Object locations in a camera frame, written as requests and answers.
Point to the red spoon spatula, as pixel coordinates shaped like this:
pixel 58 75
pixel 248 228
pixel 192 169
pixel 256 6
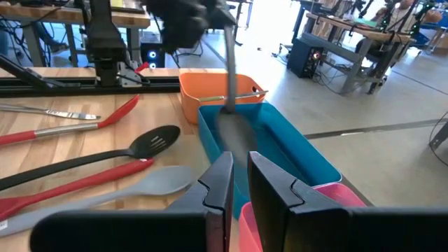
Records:
pixel 119 113

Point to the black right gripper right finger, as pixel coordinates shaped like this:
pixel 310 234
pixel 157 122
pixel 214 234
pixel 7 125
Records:
pixel 315 227

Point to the black slotted spatula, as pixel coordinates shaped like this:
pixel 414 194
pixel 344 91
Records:
pixel 154 141

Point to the grey plastic spoon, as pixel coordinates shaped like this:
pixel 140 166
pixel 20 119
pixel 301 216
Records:
pixel 161 182

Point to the black computer tower pink light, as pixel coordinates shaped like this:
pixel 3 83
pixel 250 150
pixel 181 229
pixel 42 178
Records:
pixel 304 57

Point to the person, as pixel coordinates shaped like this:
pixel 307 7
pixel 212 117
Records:
pixel 406 10

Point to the wooden background desk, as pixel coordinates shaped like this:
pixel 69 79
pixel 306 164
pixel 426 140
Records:
pixel 364 35
pixel 133 19

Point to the pink plastic bin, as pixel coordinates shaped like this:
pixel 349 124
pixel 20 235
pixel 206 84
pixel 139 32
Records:
pixel 341 196

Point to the black computer tower blue lights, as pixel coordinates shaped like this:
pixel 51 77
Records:
pixel 152 56

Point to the black solid spoon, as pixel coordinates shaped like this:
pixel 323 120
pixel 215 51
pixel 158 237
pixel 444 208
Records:
pixel 236 136

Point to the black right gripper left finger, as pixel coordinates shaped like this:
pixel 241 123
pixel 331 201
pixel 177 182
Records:
pixel 133 231

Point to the orange plastic bin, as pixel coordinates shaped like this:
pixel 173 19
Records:
pixel 206 87

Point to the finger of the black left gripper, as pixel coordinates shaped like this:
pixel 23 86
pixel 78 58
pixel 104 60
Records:
pixel 220 14

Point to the red slotted spoon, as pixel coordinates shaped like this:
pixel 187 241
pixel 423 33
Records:
pixel 87 182

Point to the blue plastic bin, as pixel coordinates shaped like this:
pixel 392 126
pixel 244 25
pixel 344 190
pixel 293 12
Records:
pixel 280 140

